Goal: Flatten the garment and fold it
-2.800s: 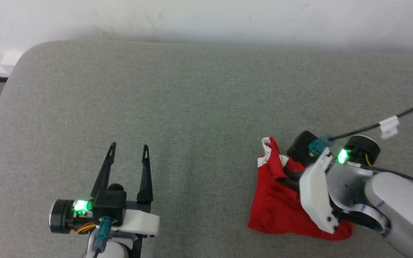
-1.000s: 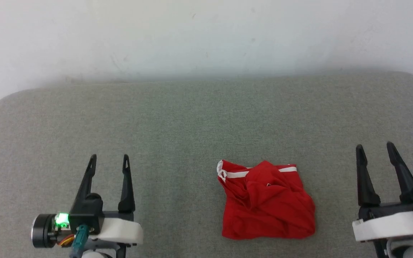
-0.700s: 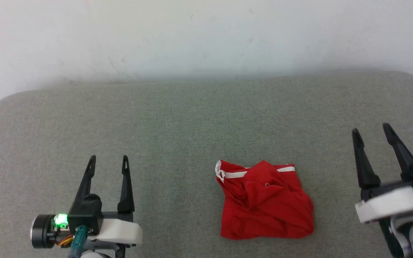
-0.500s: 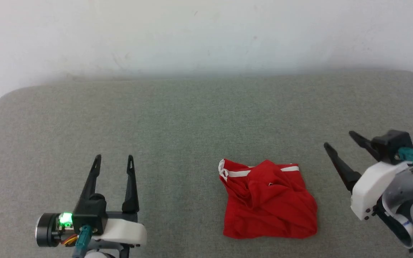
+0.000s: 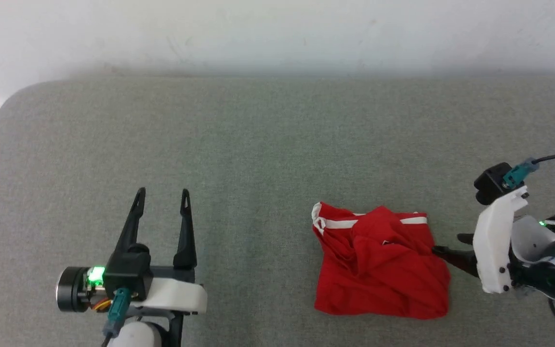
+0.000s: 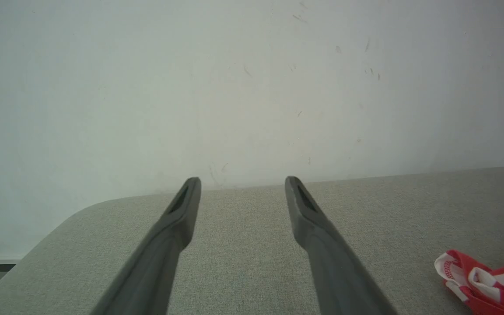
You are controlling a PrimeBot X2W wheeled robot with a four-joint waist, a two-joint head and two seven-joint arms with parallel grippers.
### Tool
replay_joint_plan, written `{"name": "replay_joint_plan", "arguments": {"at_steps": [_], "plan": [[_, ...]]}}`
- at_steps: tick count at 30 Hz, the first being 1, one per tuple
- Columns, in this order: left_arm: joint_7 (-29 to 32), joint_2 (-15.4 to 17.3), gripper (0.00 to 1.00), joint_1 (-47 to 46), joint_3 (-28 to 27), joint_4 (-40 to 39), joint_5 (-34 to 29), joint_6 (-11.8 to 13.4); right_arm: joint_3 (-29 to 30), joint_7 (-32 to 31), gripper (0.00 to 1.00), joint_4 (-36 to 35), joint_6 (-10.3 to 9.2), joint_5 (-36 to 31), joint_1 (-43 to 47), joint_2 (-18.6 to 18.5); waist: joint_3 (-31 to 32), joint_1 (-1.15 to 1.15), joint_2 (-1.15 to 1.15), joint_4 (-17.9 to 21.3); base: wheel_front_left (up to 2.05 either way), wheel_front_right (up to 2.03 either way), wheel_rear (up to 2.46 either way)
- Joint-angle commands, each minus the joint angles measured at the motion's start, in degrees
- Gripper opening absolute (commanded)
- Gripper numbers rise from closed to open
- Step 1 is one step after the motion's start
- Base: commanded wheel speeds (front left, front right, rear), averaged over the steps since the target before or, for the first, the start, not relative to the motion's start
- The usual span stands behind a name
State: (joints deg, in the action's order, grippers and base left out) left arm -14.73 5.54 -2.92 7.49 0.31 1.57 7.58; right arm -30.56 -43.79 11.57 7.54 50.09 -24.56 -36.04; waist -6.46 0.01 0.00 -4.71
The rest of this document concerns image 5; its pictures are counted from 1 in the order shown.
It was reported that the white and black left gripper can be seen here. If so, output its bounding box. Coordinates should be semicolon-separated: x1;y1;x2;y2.
56;187;208;315

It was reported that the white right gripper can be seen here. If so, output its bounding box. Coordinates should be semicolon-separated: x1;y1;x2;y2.
432;186;530;295

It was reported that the red garment with white stripes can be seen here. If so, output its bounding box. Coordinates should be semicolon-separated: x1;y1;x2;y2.
311;201;451;320

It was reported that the left camera cable teal connector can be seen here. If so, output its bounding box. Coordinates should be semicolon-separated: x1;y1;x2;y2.
102;288;132;347

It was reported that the camera cable teal connector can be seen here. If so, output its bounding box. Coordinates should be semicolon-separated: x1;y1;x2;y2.
102;288;132;347
502;149;555;189

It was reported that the right camera cable teal connector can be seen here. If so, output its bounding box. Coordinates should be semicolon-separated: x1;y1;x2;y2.
502;149;555;189

